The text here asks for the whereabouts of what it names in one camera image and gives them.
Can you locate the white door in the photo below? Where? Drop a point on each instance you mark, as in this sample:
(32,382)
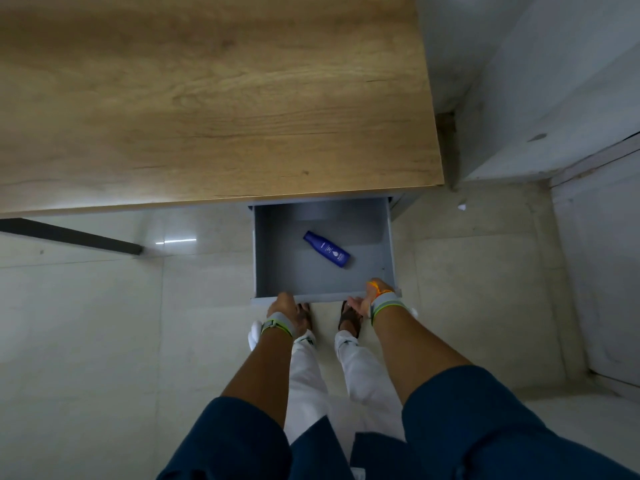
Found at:
(597,264)

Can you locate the person's left hand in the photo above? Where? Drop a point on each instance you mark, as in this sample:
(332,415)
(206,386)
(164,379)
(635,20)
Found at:
(285,305)

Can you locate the person's right fingers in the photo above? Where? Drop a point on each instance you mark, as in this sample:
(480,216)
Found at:
(355,303)

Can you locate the person's right forearm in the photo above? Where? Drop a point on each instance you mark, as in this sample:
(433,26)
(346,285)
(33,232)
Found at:
(407,354)

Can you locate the person's right hand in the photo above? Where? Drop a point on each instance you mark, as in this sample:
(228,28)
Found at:
(369,297)

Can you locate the dark blue shirt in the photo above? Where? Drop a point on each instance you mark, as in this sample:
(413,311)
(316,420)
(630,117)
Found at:
(400,429)

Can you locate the brown sandal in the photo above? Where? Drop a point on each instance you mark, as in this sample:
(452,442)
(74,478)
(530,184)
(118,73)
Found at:
(349,320)
(304,315)

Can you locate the grey wristband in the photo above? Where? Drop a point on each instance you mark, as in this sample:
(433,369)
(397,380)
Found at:
(384,301)
(279,323)

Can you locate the person's left forearm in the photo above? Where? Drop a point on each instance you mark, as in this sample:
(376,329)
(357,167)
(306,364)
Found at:
(267,372)

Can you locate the brown right sandal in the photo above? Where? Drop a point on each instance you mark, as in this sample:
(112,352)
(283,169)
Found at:
(349,320)

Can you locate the grey drawer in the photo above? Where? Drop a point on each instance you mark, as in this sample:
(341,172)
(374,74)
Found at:
(322,254)

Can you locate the black desk leg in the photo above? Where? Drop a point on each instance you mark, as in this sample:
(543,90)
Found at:
(70,236)

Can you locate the brown left sandal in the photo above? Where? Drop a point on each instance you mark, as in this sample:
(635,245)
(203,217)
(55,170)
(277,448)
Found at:
(304,315)

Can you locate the white trousers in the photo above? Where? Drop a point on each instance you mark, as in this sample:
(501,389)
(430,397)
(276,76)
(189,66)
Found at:
(345,379)

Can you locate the grey right wristband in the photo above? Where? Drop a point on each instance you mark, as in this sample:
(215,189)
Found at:
(384,301)

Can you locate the blue lotion bottle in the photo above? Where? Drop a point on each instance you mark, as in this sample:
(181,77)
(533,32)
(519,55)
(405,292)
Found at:
(326,249)

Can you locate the wooden desk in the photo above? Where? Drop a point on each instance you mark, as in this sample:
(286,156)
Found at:
(210,94)

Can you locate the grey left wristband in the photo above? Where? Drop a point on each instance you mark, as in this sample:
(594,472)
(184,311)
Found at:
(279,323)

